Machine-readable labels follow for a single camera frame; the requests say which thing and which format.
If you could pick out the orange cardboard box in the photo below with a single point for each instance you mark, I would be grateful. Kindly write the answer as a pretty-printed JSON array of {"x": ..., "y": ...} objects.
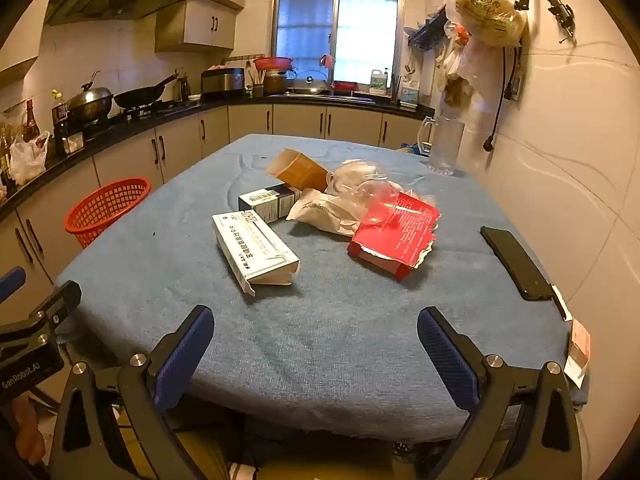
[{"x": 300, "y": 170}]

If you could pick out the black wok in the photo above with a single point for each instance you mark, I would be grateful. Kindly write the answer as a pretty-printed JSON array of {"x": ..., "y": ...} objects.
[{"x": 140, "y": 96}]

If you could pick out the steel kettle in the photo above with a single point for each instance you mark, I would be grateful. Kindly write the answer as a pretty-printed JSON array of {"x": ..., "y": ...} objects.
[{"x": 181, "y": 89}]

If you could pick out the steel pot with lid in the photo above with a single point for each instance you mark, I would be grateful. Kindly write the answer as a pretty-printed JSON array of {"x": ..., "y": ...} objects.
[{"x": 90, "y": 100}]

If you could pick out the red plastic mesh basket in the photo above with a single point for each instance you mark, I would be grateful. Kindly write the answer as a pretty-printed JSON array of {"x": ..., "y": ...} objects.
[{"x": 107, "y": 210}]

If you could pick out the black kitchen countertop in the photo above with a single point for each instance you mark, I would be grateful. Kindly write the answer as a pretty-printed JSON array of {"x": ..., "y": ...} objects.
[{"x": 130, "y": 122}]

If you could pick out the chopstick holder with chopsticks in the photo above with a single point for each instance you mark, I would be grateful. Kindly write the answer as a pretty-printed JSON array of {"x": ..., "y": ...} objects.
[{"x": 257, "y": 87}]

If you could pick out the black hanging metal tool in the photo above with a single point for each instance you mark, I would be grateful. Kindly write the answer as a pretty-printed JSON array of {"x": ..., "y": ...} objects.
[{"x": 557, "y": 5}]

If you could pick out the black silver rice cooker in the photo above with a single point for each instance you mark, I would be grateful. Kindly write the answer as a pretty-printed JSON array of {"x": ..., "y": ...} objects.
[{"x": 222, "y": 84}]

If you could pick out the white plastic jug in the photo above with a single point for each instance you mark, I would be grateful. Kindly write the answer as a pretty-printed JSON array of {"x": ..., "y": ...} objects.
[{"x": 410, "y": 95}]

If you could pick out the dark sauce bottle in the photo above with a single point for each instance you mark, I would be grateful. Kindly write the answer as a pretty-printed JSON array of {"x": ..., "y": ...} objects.
[{"x": 60, "y": 120}]

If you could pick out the person's left hand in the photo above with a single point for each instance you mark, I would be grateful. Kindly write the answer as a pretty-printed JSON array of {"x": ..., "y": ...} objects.
[{"x": 29, "y": 432}]

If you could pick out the white printed plastic bag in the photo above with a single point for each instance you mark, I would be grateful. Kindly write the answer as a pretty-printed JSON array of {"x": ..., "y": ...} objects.
[{"x": 320, "y": 212}]

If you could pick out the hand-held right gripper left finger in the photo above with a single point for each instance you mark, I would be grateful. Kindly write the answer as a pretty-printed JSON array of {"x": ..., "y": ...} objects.
[{"x": 187, "y": 350}]

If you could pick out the beige lower kitchen cabinets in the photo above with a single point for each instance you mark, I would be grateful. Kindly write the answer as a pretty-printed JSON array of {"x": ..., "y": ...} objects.
[{"x": 175, "y": 145}]

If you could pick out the hanging clear plastic bags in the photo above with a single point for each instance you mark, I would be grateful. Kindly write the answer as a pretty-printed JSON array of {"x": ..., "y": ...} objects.
[{"x": 465, "y": 67}]

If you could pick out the glass pan lid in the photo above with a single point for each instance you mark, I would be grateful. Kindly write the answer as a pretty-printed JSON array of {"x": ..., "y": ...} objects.
[{"x": 311, "y": 85}]

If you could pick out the dark blue white box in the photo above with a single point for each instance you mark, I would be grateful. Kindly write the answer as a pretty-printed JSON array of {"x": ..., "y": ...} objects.
[{"x": 265, "y": 205}]

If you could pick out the black smartphone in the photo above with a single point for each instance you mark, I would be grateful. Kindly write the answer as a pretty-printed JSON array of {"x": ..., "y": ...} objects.
[{"x": 515, "y": 262}]

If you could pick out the pink hanging cloth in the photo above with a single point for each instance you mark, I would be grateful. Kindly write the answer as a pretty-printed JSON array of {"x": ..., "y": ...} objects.
[{"x": 327, "y": 60}]

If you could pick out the clear glass pitcher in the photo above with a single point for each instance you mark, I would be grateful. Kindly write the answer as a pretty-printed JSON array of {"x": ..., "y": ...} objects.
[{"x": 446, "y": 145}]

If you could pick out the red plastic basin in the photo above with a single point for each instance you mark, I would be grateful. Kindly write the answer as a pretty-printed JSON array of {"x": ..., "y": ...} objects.
[{"x": 273, "y": 64}]

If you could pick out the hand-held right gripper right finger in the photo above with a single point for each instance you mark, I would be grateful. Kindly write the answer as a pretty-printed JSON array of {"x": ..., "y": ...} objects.
[{"x": 445, "y": 355}]

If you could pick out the beige kitchen cabinets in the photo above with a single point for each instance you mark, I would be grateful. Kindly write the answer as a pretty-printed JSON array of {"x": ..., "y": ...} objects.
[
  {"x": 175, "y": 145},
  {"x": 210, "y": 25}
]

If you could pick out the white red paper slip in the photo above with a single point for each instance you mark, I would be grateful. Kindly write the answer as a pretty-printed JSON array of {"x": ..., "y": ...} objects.
[{"x": 577, "y": 355}]

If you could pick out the brown glass bottle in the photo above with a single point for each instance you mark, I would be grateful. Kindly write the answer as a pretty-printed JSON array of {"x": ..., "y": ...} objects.
[{"x": 31, "y": 122}]

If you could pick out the small metal seasoning box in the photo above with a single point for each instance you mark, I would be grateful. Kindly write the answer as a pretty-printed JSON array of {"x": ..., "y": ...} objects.
[{"x": 74, "y": 144}]

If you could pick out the green label detergent bottle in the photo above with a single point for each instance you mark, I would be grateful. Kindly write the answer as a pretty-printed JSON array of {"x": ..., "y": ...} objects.
[{"x": 380, "y": 85}]

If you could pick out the clear plastic blister shell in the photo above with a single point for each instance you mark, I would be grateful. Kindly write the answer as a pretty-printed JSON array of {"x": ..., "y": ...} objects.
[{"x": 362, "y": 185}]

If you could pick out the dark cooking pot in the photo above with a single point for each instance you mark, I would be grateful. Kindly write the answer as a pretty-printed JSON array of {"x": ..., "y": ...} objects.
[{"x": 275, "y": 84}]

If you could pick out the beige upper kitchen cabinets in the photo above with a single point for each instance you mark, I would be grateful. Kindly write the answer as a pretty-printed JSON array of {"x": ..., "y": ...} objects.
[{"x": 210, "y": 25}]

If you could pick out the torn red cardboard box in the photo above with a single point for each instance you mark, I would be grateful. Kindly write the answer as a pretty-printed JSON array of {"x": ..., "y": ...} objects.
[{"x": 400, "y": 240}]

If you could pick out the hanging bag with yellow contents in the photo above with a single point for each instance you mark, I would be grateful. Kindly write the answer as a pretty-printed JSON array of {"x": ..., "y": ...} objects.
[{"x": 490, "y": 7}]

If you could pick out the kitchen window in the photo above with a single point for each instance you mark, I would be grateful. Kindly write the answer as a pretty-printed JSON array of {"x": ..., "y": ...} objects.
[{"x": 337, "y": 25}]

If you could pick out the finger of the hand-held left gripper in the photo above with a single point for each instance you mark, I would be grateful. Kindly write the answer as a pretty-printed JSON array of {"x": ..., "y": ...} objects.
[
  {"x": 59, "y": 302},
  {"x": 12, "y": 282}
]

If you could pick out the dark wall shelf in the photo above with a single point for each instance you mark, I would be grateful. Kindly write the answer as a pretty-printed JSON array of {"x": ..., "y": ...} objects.
[{"x": 427, "y": 32}]

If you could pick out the white medicine box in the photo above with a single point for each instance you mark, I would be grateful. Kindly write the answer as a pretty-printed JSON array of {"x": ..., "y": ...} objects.
[{"x": 252, "y": 250}]

